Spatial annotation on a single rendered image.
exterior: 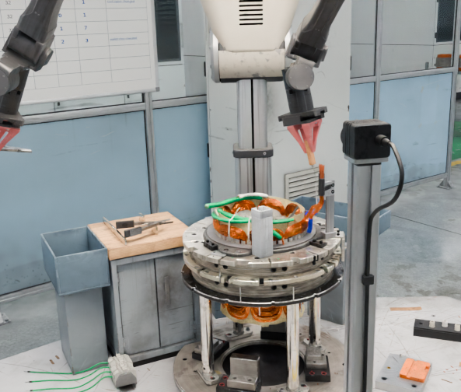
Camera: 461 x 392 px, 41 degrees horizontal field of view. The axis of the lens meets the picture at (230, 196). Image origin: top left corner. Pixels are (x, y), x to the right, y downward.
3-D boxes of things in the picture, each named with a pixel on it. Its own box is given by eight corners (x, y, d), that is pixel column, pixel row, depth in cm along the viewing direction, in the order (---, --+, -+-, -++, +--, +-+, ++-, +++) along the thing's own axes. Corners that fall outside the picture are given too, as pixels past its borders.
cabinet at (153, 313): (120, 371, 135) (110, 260, 128) (99, 334, 151) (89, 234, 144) (202, 349, 143) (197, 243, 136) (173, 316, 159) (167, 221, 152)
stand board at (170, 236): (110, 260, 128) (108, 250, 127) (88, 234, 144) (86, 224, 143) (198, 243, 136) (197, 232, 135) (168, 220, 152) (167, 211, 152)
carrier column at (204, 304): (206, 380, 127) (201, 287, 121) (200, 375, 129) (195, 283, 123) (216, 376, 128) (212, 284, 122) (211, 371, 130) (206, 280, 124)
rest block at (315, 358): (306, 369, 127) (306, 359, 127) (305, 355, 132) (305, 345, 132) (326, 369, 127) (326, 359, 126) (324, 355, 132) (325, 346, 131)
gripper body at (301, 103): (316, 118, 139) (310, 85, 138) (278, 124, 145) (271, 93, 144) (329, 113, 144) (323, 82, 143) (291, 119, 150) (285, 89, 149)
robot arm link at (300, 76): (326, 46, 143) (292, 33, 143) (337, 43, 132) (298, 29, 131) (309, 95, 145) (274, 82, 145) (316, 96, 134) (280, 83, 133)
